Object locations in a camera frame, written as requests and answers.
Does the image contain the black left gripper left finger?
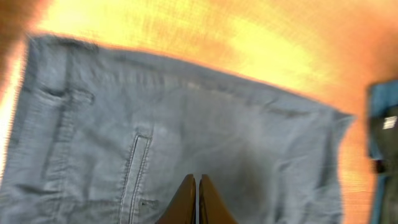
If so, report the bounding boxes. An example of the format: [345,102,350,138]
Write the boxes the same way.
[156,174,196,224]

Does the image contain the black mesh shirt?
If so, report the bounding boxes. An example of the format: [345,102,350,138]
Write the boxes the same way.
[371,106,397,224]

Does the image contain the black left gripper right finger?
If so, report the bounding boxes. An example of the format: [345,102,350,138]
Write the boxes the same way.
[199,175,238,224]

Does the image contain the blue polo shirt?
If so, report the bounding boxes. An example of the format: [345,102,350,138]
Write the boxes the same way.
[368,80,397,223]

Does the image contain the navy blue denim shorts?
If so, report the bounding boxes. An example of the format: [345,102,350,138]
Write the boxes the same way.
[1,36,351,223]

